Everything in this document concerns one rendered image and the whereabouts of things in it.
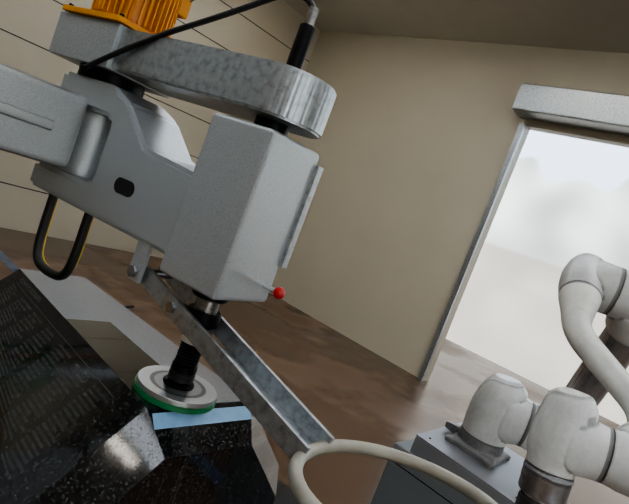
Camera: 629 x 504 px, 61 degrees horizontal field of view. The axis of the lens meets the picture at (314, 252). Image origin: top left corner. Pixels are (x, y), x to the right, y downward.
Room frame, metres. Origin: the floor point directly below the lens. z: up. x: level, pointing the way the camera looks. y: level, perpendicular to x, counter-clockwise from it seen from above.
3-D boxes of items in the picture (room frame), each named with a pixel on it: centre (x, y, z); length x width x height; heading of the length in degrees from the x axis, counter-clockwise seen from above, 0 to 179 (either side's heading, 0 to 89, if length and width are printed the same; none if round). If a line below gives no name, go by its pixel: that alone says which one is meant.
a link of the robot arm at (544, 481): (0.99, -0.56, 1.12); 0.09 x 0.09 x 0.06
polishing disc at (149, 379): (1.37, 0.21, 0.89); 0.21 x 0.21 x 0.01
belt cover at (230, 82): (1.54, 0.51, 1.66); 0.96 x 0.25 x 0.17; 60
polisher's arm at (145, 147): (1.58, 0.54, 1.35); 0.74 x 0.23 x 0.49; 60
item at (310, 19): (1.37, 0.21, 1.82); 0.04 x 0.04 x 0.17
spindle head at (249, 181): (1.41, 0.28, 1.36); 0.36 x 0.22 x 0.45; 60
